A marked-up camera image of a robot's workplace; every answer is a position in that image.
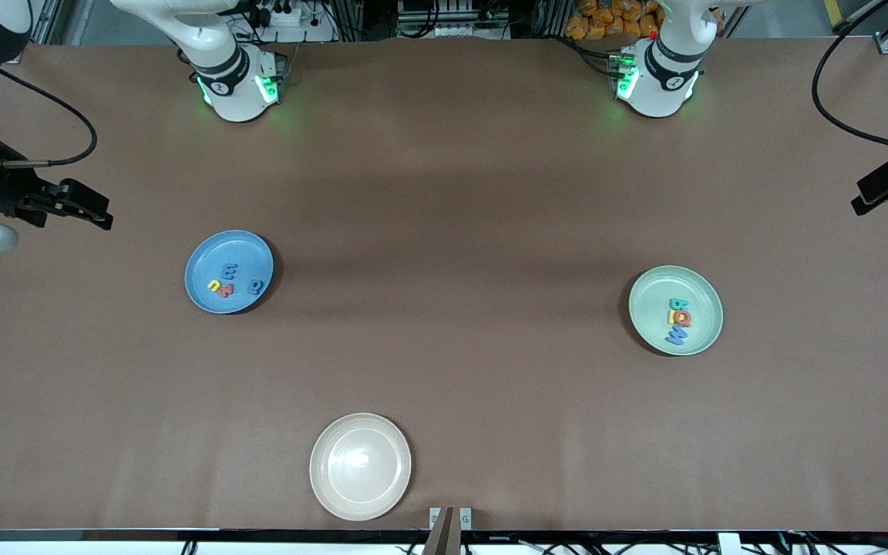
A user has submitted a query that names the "blue round plate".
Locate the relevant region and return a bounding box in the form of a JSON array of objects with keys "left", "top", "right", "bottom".
[{"left": 184, "top": 230, "right": 275, "bottom": 315}]

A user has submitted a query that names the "pale green round plate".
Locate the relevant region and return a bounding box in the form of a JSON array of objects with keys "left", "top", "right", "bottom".
[{"left": 628, "top": 265, "right": 724, "bottom": 357}]

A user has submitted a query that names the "white power strip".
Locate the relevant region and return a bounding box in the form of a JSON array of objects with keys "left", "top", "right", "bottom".
[{"left": 255, "top": 0, "right": 337, "bottom": 43}]

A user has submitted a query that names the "pile of orange packets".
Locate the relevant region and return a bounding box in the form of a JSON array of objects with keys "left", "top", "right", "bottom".
[{"left": 565, "top": 0, "right": 664, "bottom": 41}]

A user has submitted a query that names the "beige round plate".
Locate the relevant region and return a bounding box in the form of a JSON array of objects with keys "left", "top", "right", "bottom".
[{"left": 309, "top": 412, "right": 412, "bottom": 522}]

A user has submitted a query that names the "background equipment rack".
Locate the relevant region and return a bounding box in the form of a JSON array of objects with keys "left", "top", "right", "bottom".
[{"left": 394, "top": 0, "right": 537, "bottom": 41}]

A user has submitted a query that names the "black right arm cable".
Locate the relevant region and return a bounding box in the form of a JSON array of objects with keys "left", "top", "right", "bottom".
[{"left": 0, "top": 62, "right": 99, "bottom": 167}]

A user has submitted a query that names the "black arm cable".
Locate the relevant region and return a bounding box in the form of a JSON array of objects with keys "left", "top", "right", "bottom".
[
  {"left": 0, "top": 62, "right": 99, "bottom": 167},
  {"left": 811, "top": 0, "right": 888, "bottom": 156}
]

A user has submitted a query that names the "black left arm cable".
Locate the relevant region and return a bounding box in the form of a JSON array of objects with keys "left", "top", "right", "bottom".
[{"left": 811, "top": 0, "right": 888, "bottom": 156}]

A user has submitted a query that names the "dark slanted mounting post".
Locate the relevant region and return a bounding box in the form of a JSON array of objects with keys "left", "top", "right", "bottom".
[{"left": 422, "top": 506, "right": 463, "bottom": 555}]

